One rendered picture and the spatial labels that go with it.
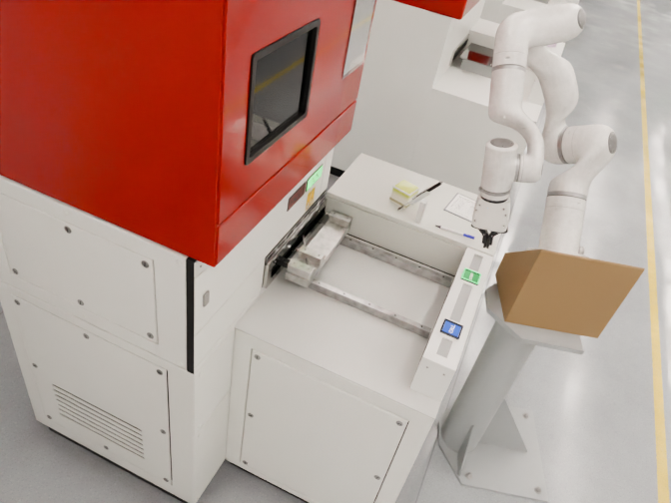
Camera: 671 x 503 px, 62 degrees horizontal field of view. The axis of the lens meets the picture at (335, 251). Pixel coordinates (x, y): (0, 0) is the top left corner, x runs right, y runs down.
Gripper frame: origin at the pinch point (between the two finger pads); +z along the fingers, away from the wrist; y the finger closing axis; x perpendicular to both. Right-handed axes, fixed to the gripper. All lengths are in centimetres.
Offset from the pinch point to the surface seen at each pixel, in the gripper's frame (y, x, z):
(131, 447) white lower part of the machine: -99, -66, 67
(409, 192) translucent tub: -31.2, 23.2, 1.6
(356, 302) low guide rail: -34.7, -19.1, 20.0
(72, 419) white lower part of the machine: -125, -65, 65
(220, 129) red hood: -43, -65, -55
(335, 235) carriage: -52, 4, 13
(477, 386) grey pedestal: 4, 8, 71
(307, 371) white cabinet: -40, -46, 26
